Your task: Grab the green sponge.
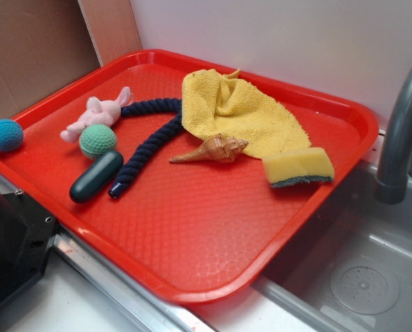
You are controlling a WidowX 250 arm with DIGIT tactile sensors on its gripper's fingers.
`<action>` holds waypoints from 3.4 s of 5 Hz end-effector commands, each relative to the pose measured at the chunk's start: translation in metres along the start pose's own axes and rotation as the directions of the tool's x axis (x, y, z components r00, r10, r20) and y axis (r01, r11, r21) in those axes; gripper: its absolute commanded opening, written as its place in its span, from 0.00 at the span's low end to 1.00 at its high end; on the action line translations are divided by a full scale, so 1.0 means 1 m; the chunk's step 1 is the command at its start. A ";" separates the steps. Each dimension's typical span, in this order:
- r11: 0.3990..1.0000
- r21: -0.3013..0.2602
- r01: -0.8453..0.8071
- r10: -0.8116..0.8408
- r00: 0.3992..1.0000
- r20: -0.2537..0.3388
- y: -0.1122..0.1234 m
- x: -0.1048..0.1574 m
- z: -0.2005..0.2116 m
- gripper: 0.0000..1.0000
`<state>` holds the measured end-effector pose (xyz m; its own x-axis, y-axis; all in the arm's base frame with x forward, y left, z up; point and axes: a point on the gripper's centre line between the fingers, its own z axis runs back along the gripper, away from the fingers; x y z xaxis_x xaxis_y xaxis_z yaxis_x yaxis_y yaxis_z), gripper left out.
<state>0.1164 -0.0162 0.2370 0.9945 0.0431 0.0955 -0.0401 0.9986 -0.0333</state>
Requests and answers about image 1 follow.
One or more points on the red plastic tray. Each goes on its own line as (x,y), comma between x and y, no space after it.
(193,232)

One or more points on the grey faucet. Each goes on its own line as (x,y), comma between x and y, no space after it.
(395,162)

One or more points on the dark green capsule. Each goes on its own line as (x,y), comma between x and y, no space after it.
(90,182)

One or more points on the green dimpled ball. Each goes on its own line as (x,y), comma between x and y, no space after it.
(96,139)

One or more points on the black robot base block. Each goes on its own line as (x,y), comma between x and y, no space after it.
(27,232)

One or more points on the brown spiral seashell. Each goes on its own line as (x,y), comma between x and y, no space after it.
(217,148)

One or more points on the brown cardboard panel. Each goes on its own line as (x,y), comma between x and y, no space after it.
(46,45)

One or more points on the yellow terry cloth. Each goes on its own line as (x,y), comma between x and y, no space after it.
(215,103)

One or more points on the pink plush bunny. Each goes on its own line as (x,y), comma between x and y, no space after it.
(98,112)

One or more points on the blue dimpled ball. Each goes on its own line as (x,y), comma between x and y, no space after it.
(11,135)

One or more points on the yellow sponge with green pad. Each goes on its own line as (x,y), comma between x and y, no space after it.
(299,166)

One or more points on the grey sink basin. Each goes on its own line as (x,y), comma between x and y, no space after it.
(349,268)

